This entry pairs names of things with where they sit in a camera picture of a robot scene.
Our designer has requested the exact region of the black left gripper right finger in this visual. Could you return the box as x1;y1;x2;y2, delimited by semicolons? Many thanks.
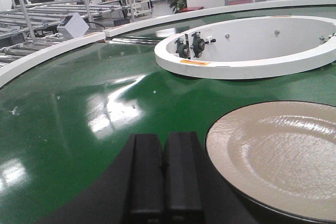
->
164;132;203;223

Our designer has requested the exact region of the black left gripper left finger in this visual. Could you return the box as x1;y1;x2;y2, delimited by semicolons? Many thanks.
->
123;133;164;223

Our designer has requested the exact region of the beige plate black rim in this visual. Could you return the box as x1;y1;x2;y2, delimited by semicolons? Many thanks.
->
205;101;335;223

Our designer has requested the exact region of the white shelf cart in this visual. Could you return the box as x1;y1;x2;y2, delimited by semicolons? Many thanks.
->
126;0;152;17

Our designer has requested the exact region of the black bearing block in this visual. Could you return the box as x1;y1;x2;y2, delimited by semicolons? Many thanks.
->
190;32;216;58

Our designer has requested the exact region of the white outer conveyor rim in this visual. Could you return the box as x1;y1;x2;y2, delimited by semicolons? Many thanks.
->
1;0;335;85

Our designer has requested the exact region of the white control box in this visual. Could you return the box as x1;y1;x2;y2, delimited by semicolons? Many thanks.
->
57;13;89;39

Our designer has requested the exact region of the metal roller rack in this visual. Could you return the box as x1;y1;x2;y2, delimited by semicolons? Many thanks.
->
1;0;130;67

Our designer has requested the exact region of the white inner conveyor ring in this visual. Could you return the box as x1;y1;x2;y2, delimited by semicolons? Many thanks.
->
154;15;336;80

